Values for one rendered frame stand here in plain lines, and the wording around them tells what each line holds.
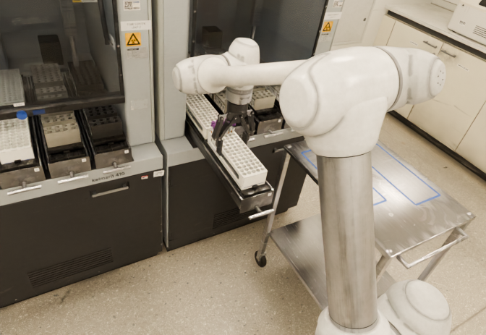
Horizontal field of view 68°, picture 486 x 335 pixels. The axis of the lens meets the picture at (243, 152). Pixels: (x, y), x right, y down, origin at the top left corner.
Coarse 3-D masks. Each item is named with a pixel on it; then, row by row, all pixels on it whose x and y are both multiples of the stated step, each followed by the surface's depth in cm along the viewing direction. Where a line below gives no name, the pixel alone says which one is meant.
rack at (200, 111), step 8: (192, 96) 165; (200, 96) 164; (192, 104) 158; (200, 104) 159; (208, 104) 160; (192, 112) 154; (200, 112) 153; (208, 112) 155; (216, 112) 155; (192, 120) 156; (200, 120) 149; (208, 120) 150; (200, 128) 154; (208, 128) 145
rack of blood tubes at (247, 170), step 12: (228, 144) 137; (240, 144) 138; (228, 156) 131; (240, 156) 134; (252, 156) 134; (228, 168) 133; (240, 168) 128; (252, 168) 128; (264, 168) 129; (240, 180) 126; (252, 180) 126; (264, 180) 130
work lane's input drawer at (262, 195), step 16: (192, 128) 154; (208, 144) 145; (208, 160) 144; (224, 176) 133; (240, 192) 126; (256, 192) 127; (272, 192) 130; (240, 208) 127; (256, 208) 129; (272, 208) 130
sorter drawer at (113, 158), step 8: (80, 112) 152; (80, 120) 155; (88, 136) 141; (88, 144) 144; (104, 144) 138; (112, 144) 137; (120, 144) 137; (128, 144) 140; (96, 152) 133; (104, 152) 134; (112, 152) 135; (120, 152) 137; (128, 152) 139; (96, 160) 134; (104, 160) 136; (112, 160) 138; (120, 160) 139; (128, 160) 141; (96, 168) 136; (120, 168) 136; (128, 168) 138
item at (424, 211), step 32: (288, 160) 154; (384, 160) 151; (384, 192) 135; (416, 192) 137; (288, 224) 188; (320, 224) 191; (384, 224) 122; (416, 224) 124; (448, 224) 126; (256, 256) 199; (288, 256) 172; (320, 256) 175; (384, 256) 113; (320, 288) 161; (384, 288) 165
